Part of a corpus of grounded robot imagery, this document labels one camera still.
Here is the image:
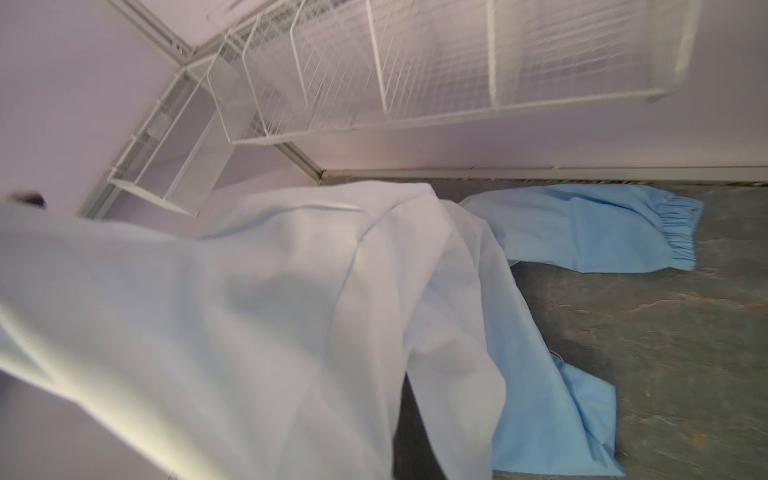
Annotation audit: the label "light blue jacket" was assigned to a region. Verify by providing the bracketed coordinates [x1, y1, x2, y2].
[1, 181, 704, 479]

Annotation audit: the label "white mesh box basket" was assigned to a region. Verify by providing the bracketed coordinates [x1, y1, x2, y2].
[108, 55, 235, 217]

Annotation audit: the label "white wire shelf basket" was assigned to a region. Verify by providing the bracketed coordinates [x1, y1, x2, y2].
[205, 1, 703, 145]

